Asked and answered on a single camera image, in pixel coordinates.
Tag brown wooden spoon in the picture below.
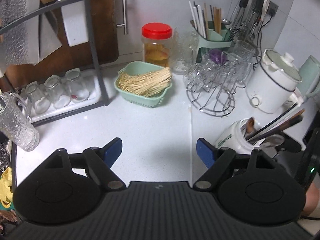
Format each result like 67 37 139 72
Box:
245 117 255 134

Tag metal cabinet handle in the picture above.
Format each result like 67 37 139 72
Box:
116 0 128 35

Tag person's right hand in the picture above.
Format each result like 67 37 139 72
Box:
303 182 319 216

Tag textured glass mug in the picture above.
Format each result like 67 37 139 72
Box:
232 40 256 63

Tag black cable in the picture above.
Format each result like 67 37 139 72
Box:
252 3 279 71

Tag green utensil drainer holder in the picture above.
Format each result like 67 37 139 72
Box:
195 21 233 63

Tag purple lid container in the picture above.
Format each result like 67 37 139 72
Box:
209 49 227 64

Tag wooden chopstick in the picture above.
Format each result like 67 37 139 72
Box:
252 108 306 140

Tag red lid plastic jar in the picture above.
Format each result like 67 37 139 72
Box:
141 22 173 67

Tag white electric cooking pot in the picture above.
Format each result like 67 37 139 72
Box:
246 49 319 114

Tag black chopstick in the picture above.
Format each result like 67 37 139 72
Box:
248 103 298 140
247 114 303 143

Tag metal wire cup rack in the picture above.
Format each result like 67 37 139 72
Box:
183 51 251 117

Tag tall textured glass pitcher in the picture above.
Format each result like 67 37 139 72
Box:
1 92 40 152

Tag stainless steel spoon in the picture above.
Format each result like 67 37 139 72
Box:
259 134 285 149

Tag bundle of dry noodles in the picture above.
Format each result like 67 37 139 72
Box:
116 68 172 98

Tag wooden cutting board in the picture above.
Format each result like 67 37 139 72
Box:
0 0 121 93

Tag hanging kitchen utensils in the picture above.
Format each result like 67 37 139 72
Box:
224 0 271 41

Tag white Starbucks ceramic jar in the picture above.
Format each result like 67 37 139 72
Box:
214 118 264 154

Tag green plastic basket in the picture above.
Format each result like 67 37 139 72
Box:
114 61 172 108

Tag upturned clear glass cup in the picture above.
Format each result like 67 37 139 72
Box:
25 81 51 114

